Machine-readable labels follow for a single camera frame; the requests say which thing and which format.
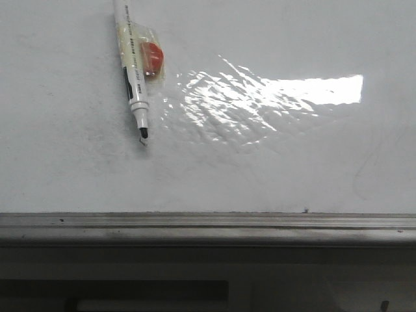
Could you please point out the white whiteboard marker pen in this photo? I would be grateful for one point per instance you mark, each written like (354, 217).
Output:
(131, 60)

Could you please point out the red magnet taped to marker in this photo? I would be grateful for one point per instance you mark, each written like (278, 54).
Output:
(152, 55)

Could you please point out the white whiteboard panel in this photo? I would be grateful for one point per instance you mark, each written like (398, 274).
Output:
(265, 106)

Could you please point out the aluminium whiteboard frame rail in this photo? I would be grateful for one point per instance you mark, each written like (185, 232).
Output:
(207, 229)

